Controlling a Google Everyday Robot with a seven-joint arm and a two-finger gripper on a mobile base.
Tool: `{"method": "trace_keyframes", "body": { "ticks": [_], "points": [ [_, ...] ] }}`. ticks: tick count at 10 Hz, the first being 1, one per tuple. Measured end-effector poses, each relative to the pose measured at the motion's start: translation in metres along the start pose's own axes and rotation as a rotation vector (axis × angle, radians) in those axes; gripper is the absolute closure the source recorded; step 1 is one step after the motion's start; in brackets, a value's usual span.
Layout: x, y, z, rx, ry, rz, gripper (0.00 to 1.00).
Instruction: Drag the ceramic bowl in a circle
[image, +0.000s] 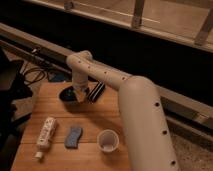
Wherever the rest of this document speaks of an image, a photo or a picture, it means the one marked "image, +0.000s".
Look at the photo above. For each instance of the black striped rectangular object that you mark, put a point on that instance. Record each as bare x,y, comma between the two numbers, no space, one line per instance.
96,92

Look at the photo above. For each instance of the metal window rail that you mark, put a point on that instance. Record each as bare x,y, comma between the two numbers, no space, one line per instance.
84,66

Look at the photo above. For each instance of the white tube bottle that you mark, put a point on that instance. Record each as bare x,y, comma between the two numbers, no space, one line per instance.
44,138

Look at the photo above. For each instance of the black chair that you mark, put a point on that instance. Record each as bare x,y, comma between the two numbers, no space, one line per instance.
12,87

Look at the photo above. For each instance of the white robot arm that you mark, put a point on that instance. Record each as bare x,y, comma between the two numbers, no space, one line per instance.
145,128

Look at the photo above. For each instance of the dark ceramic bowl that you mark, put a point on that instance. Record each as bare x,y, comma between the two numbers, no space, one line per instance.
70,94

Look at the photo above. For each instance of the blue sponge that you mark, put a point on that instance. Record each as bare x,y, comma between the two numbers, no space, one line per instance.
72,138

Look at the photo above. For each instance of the blue object on floor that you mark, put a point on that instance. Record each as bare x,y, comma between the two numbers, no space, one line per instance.
60,77

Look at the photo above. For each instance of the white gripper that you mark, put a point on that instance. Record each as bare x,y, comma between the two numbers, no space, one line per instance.
80,92

